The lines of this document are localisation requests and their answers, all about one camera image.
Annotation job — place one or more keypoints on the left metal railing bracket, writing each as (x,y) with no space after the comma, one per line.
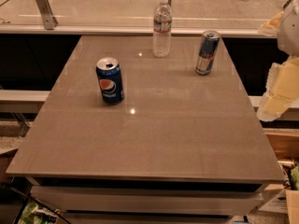
(48,19)

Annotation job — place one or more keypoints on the clear plastic water bottle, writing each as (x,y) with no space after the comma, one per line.
(162,25)

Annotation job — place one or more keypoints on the cardboard box with items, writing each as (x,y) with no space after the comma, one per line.
(284,199)

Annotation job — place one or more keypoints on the Red Bull can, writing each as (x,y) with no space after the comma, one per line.
(207,52)

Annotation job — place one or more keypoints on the white upper drawer front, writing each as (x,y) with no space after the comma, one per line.
(151,201)

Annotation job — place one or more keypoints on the blue Pepsi can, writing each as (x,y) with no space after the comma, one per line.
(108,72)

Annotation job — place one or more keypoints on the green snack bag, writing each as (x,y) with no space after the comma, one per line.
(35,214)

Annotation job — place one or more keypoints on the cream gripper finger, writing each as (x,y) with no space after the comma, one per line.
(282,89)
(270,28)

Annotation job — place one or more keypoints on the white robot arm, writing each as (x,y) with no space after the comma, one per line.
(288,30)

